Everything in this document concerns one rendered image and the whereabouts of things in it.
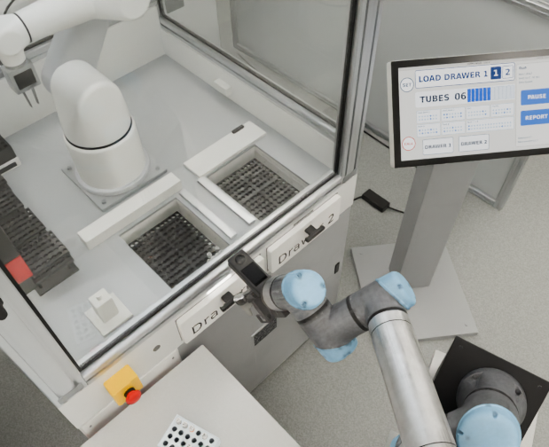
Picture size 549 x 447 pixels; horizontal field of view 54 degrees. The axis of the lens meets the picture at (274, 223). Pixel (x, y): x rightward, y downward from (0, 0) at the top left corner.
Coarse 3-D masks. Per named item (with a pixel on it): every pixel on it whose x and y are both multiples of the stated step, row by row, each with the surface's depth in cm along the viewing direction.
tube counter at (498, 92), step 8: (464, 88) 158; (472, 88) 158; (480, 88) 158; (488, 88) 158; (496, 88) 158; (504, 88) 159; (512, 88) 159; (456, 96) 158; (464, 96) 158; (472, 96) 158; (480, 96) 159; (488, 96) 159; (496, 96) 159; (504, 96) 159; (512, 96) 159; (456, 104) 159
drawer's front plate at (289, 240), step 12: (324, 204) 157; (336, 204) 160; (312, 216) 155; (324, 216) 159; (336, 216) 166; (300, 228) 152; (288, 240) 151; (300, 240) 157; (276, 252) 149; (288, 252) 155; (276, 264) 154
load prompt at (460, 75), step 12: (420, 72) 156; (432, 72) 156; (444, 72) 156; (456, 72) 157; (468, 72) 157; (480, 72) 157; (492, 72) 157; (504, 72) 158; (420, 84) 157; (432, 84) 157; (444, 84) 157; (456, 84) 157
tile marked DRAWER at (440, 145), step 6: (432, 138) 160; (438, 138) 160; (444, 138) 160; (450, 138) 161; (426, 144) 160; (432, 144) 160; (438, 144) 161; (444, 144) 161; (450, 144) 161; (426, 150) 161; (432, 150) 161; (438, 150) 161; (444, 150) 161; (450, 150) 161
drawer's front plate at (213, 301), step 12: (216, 288) 140; (228, 288) 141; (240, 288) 147; (204, 300) 138; (216, 300) 140; (192, 312) 136; (204, 312) 140; (180, 324) 134; (192, 324) 139; (204, 324) 143; (192, 336) 143
